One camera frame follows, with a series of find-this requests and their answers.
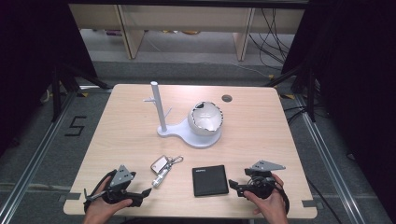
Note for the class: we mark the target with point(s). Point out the silver car key fob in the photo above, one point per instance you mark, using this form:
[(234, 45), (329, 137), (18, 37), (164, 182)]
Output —
[(159, 164)]

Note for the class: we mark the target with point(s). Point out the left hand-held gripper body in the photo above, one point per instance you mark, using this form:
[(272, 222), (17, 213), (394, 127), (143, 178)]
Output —
[(122, 178)]

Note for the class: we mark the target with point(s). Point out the grey round table grommet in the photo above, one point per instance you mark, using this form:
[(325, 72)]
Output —
[(227, 98)]

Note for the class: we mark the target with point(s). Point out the white round bowl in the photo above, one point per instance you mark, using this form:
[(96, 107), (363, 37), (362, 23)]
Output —
[(206, 119)]

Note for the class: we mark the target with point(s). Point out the person's left hand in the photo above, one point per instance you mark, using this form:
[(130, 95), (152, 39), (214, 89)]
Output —
[(102, 210)]

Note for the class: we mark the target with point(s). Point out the person's right hand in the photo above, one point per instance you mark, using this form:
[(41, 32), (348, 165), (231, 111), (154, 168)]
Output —
[(274, 207)]

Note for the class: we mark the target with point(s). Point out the black square wallet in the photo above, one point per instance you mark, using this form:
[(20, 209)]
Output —
[(210, 180)]

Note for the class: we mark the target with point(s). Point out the black curtain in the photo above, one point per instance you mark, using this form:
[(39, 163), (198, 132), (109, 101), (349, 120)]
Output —
[(358, 77), (28, 62)]

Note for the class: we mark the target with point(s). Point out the aluminium floor rail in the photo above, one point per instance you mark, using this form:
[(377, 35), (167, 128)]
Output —
[(336, 165), (34, 155)]

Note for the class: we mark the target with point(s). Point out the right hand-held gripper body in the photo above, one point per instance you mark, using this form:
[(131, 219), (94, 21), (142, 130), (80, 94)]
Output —
[(263, 185)]

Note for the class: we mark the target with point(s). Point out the black metal stand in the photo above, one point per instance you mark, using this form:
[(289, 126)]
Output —
[(309, 93), (57, 90)]

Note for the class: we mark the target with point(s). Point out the grey tape piece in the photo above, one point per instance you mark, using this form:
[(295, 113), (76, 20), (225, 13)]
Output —
[(309, 203)]

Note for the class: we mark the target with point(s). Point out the white key hanger stand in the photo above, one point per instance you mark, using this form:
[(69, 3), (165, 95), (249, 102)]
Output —
[(159, 105)]

